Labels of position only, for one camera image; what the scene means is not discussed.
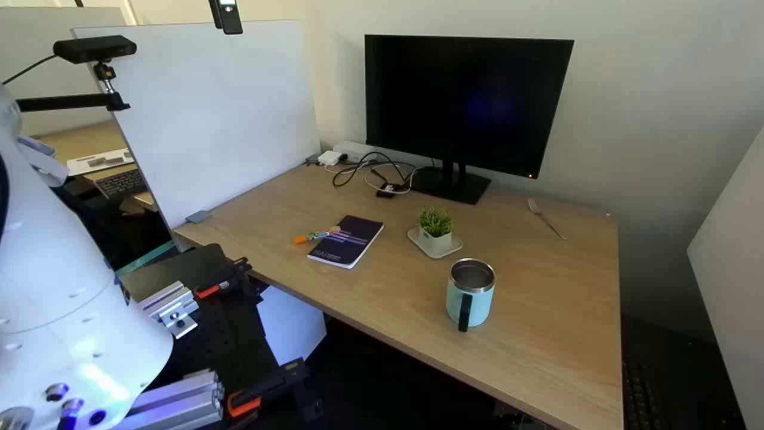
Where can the orange marker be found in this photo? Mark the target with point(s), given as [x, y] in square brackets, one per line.
[313, 237]

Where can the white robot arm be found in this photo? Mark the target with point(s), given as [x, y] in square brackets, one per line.
[75, 352]

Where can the dark purple notebook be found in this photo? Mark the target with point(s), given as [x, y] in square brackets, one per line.
[346, 244]

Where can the small potted green plant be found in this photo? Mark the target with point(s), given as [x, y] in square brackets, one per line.
[435, 236]

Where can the white power strip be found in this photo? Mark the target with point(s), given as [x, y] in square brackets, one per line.
[346, 151]

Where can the teal steel mug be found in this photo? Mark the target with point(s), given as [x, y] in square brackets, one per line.
[469, 293]

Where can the black computer monitor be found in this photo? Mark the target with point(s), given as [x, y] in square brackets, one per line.
[466, 103]

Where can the white partition board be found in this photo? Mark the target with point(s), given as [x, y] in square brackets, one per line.
[214, 115]

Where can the black orange clamp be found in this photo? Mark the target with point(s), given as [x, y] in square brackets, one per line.
[270, 387]

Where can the aluminium extrusion rail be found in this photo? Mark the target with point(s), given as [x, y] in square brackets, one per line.
[185, 404]

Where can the black camera on stand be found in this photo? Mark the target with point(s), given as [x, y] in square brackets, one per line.
[99, 51]

